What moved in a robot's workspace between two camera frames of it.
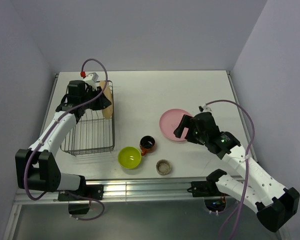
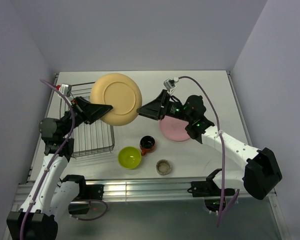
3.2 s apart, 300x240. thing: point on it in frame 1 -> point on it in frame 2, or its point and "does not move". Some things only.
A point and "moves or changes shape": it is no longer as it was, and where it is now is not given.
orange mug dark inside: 147,144 does not move
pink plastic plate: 170,121 does not move
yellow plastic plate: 107,112 moves or changes shape
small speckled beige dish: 163,167 does not move
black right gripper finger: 186,122 -> 156,109
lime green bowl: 129,157 does not move
